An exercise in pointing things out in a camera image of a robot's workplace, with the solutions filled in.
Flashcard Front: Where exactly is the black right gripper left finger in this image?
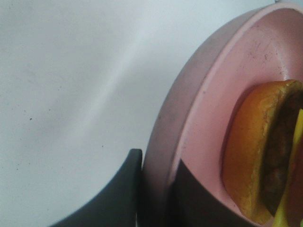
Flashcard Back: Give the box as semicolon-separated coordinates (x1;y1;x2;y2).
52;149;143;227

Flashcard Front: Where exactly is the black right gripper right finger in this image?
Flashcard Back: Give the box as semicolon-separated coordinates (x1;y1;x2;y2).
167;161;254;227

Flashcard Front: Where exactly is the burger with sesame-free bun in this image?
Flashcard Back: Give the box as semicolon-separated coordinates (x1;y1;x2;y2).
222;80;303;227

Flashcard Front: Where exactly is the pink round plate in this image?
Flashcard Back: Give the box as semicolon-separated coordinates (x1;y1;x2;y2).
138;2;303;227

